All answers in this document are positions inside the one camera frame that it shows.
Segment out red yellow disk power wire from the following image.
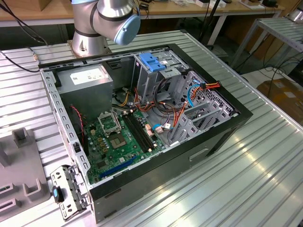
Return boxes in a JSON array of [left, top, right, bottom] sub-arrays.
[[200, 80, 221, 92]]

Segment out metal disk bay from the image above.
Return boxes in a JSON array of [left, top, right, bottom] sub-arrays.
[[165, 70, 239, 148]]

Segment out black RAM slot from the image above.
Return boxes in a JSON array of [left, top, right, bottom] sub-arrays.
[[131, 112, 156, 150], [128, 113, 153, 151], [122, 114, 149, 154], [125, 114, 151, 153]]

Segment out metal optical drive cage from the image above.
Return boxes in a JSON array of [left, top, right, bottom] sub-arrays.
[[131, 48, 190, 105]]

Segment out green motherboard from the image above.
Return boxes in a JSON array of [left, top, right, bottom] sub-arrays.
[[84, 110, 166, 185]]

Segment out metal socket cover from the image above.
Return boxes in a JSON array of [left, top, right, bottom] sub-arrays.
[[98, 112, 122, 136]]

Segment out blue plastic drive latch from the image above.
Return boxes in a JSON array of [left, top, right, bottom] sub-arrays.
[[139, 53, 161, 71]]

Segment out black open PC case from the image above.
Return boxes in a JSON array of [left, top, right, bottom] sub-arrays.
[[37, 43, 254, 224]]

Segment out blue expansion slot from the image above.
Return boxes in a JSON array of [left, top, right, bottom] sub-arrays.
[[99, 155, 138, 180]]

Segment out grey power supply unit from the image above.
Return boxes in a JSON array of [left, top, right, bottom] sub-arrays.
[[55, 64, 114, 122]]

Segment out black stand pole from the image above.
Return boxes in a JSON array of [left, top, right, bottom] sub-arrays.
[[200, 0, 220, 47]]

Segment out flat cardboard box with label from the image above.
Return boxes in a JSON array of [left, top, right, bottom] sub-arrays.
[[257, 79, 303, 119]]

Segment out grey parts rack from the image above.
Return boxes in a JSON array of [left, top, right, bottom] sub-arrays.
[[0, 127, 52, 223]]

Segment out metal slat side table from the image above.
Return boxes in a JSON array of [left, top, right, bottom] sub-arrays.
[[231, 17, 303, 69]]

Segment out red orange wire bundle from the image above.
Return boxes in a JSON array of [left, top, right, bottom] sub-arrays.
[[133, 87, 189, 127]]

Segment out blue flat wire white label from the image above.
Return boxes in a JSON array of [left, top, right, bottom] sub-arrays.
[[151, 122, 171, 134]]

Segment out thick black cable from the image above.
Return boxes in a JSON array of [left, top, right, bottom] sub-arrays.
[[153, 79, 172, 112]]

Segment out yellow black power wires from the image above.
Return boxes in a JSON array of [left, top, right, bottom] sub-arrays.
[[113, 91, 131, 107]]

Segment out blue wire with black plug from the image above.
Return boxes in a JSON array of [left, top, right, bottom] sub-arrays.
[[186, 79, 206, 109]]

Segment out red black twisted fan wire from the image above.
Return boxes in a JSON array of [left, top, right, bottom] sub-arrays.
[[70, 105, 85, 145]]

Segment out metal slot retainer bracket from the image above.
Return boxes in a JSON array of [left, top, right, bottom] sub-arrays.
[[50, 165, 92, 222]]

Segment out wooden desk white frame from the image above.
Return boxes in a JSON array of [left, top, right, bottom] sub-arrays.
[[0, 0, 285, 28]]

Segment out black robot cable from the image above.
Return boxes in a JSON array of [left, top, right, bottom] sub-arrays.
[[0, 0, 49, 73]]

